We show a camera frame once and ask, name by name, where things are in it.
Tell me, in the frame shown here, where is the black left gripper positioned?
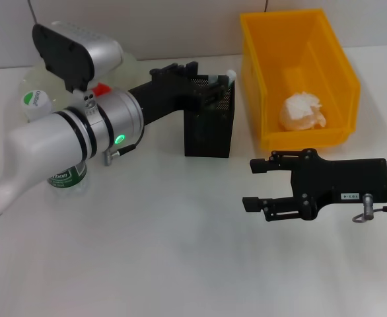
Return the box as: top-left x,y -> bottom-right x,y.
128,61 -> 230,129

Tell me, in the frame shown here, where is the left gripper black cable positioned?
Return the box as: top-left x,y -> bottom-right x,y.
102,143 -> 139,166

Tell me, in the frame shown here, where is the white paper ball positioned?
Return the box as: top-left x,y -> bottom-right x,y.
279,92 -> 328,131

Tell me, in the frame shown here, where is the black mesh pen holder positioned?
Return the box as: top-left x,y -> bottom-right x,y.
184,74 -> 236,159

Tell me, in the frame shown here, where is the yellow plastic bin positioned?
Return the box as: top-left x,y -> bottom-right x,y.
239,9 -> 362,152

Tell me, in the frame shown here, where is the green utility knife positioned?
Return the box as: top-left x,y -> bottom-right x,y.
225,68 -> 238,88

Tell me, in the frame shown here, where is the right gripper cable with plug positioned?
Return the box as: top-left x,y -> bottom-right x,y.
351,194 -> 387,224

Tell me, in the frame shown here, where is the pale green glass fruit plate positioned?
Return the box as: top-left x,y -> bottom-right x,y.
19,54 -> 142,117

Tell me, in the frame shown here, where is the clear bottle with green label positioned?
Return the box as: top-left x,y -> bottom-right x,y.
20,89 -> 88,196

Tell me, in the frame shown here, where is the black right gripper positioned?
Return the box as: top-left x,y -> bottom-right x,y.
242,148 -> 387,223

